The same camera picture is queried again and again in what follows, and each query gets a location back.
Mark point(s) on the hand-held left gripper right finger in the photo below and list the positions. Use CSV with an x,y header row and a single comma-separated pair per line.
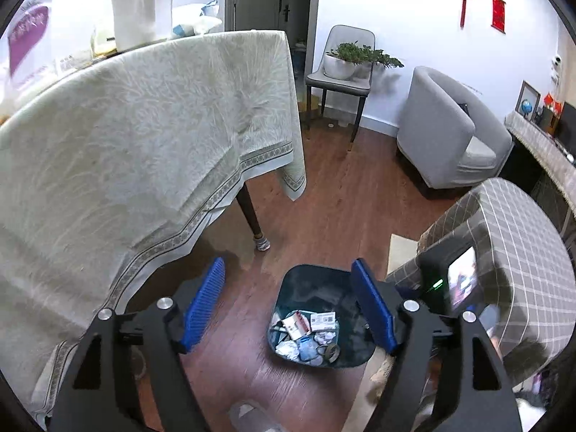
x,y
375,310

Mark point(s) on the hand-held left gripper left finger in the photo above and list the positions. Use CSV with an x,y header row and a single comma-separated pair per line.
x,y
204,306

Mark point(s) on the dark plastic waste bin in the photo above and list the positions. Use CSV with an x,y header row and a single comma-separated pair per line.
x,y
315,288

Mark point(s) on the red and white carton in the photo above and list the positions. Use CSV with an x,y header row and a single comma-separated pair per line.
x,y
294,324

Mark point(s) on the beige floor mat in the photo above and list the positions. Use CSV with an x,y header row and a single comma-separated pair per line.
x,y
400,252

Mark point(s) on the grey armchair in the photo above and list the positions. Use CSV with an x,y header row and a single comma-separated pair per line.
x,y
432,135

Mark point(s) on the desk with beige cloth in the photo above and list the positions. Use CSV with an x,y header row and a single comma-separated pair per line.
x,y
535,144

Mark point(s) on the table with beige cloth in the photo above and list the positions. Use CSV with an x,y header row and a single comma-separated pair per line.
x,y
135,144

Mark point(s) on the small blue globe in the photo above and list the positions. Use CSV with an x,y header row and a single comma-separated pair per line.
x,y
526,108

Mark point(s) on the dark wooden box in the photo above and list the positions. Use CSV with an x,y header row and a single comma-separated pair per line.
x,y
546,119

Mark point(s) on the black monitor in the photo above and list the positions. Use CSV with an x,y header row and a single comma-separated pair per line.
x,y
568,126

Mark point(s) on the small red flags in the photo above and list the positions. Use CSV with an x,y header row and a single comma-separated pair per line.
x,y
553,101

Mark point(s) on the flat cardboard piece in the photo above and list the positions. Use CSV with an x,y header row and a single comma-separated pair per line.
x,y
310,103

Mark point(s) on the potted plant grey pot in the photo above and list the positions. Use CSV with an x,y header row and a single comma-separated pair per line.
x,y
382,59

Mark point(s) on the potted plant white pot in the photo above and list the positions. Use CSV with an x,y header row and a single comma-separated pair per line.
x,y
337,69

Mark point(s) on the grey dining chair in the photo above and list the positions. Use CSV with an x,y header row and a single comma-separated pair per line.
x,y
355,36

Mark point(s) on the red hanging scroll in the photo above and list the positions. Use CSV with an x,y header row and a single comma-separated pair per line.
x,y
498,11

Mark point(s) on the white plastic bag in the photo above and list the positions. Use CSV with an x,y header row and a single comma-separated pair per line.
x,y
198,20

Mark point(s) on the grey door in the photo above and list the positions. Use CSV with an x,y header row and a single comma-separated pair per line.
x,y
297,9

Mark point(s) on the white kettle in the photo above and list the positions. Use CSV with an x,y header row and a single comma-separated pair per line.
x,y
139,13

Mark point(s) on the bottle with purple label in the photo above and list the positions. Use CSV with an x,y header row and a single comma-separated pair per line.
x,y
27,40

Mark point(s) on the grey picture frame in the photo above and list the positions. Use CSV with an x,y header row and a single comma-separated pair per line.
x,y
533,92

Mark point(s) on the white security camera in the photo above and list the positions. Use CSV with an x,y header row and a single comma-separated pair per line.
x,y
557,60

